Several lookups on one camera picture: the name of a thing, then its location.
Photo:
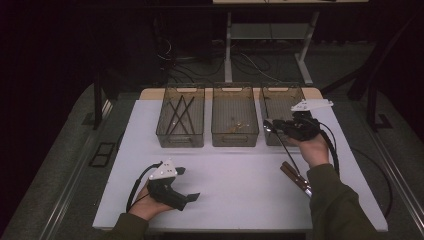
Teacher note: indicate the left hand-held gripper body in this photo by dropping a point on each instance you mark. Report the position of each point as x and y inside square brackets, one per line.
[166, 195]

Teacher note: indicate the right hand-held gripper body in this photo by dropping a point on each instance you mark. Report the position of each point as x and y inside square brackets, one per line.
[300, 128]

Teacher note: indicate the clear grey plastic bin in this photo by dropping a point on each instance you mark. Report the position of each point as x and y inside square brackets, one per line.
[178, 136]
[235, 106]
[276, 103]

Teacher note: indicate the dark brown chopstick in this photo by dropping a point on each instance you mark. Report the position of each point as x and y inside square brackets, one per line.
[172, 106]
[193, 125]

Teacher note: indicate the person's left hand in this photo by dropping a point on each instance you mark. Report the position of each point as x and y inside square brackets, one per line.
[145, 208]

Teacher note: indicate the person's right hand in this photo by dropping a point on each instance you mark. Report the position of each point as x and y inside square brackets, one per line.
[313, 151]

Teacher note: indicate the white table mat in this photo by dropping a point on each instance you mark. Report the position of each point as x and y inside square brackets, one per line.
[240, 200]

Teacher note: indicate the black metal stand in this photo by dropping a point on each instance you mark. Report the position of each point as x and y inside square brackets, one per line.
[371, 110]
[97, 106]

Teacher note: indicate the black rectangular floor frame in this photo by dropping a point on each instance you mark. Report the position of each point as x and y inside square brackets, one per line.
[101, 155]

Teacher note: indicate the white metal desk frame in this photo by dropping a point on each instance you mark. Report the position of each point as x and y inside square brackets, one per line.
[228, 50]

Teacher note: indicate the metal floor rail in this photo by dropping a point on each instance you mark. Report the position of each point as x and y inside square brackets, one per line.
[66, 196]
[393, 166]

